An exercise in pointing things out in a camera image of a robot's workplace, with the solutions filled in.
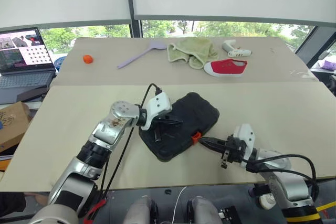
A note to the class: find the black plastic tool case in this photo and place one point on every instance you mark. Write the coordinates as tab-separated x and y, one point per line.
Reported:
194	113

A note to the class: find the white plastic gun-shaped tool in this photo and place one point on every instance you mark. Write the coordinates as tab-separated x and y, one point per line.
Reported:
231	48

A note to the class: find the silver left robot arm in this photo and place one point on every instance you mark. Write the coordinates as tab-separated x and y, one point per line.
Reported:
110	129

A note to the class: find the white round roll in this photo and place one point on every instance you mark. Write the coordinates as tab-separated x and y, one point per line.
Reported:
267	201

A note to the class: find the brown cardboard box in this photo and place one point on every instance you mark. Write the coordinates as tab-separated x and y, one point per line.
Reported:
13	124

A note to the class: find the black flat object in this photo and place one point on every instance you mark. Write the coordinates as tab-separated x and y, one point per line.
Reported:
32	93

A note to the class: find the blue round container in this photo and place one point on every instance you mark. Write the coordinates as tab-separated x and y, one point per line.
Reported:
60	62

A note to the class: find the red canvas shoe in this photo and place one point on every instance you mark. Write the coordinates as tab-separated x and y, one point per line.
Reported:
225	68

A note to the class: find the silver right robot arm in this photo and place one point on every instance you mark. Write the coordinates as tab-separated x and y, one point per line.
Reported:
288	184

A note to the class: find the purple object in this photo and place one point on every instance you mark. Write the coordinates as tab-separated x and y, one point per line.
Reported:
329	64

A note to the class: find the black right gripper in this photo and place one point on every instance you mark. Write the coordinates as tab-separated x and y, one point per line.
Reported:
233	150

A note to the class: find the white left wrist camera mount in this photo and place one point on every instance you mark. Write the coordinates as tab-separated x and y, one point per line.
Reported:
160	103

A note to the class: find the purple plastic spoon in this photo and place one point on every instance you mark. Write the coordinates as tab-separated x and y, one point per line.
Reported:
157	45

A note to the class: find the grey rounded shape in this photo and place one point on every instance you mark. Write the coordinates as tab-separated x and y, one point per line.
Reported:
203	211
140	211

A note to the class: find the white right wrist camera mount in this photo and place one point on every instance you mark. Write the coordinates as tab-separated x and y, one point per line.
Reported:
246	134

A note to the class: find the open laptop computer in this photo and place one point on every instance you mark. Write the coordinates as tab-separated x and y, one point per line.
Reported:
26	48

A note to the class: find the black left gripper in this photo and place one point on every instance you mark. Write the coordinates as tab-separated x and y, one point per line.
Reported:
164	121

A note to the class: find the small orange ball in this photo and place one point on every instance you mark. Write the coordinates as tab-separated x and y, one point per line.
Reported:
88	59

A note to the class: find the grey window pillar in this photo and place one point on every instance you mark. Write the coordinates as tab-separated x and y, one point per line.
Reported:
135	27

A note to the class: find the small black box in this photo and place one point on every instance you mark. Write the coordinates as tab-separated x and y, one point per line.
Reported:
228	214

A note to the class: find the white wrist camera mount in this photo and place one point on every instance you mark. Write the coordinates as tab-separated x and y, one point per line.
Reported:
160	103
246	134

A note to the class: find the light green towel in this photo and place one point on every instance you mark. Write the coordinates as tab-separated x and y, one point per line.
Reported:
191	51

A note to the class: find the dark window frame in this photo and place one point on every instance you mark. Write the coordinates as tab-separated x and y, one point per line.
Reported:
315	45

